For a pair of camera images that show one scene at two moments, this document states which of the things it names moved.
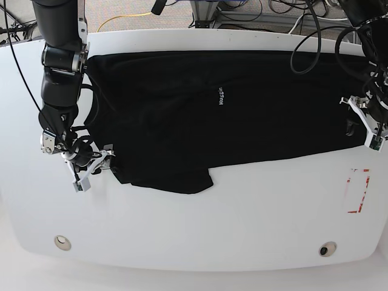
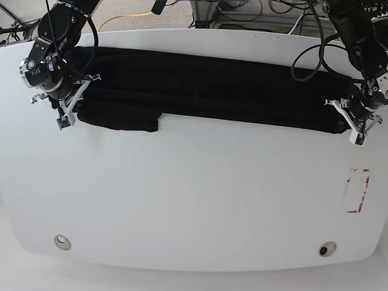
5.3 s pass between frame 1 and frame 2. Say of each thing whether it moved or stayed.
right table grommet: stayed
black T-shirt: moved
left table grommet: stayed
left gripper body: moved
